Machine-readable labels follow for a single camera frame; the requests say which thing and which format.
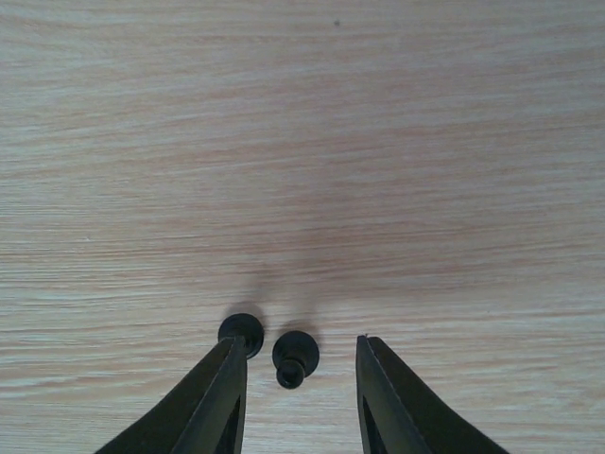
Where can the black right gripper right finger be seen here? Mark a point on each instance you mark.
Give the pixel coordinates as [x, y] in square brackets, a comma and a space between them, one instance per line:
[399, 413]

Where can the black pawn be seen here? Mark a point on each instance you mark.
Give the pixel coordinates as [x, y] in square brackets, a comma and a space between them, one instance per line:
[248, 327]
[295, 356]

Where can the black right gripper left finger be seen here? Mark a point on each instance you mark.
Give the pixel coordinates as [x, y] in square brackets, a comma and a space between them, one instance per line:
[203, 413]

